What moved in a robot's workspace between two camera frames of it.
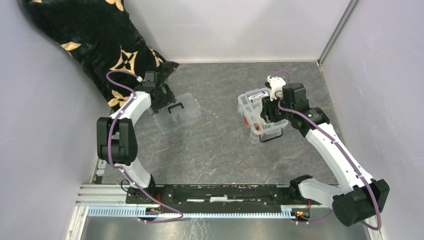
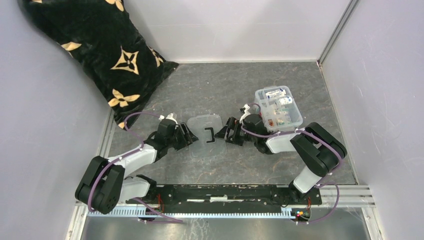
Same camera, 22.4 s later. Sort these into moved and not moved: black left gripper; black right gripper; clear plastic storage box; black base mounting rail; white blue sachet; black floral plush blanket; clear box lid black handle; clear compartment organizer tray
Moved: clear compartment organizer tray; clear box lid black handle; clear plastic storage box; black left gripper; white blue sachet; black right gripper
Not moved: black floral plush blanket; black base mounting rail
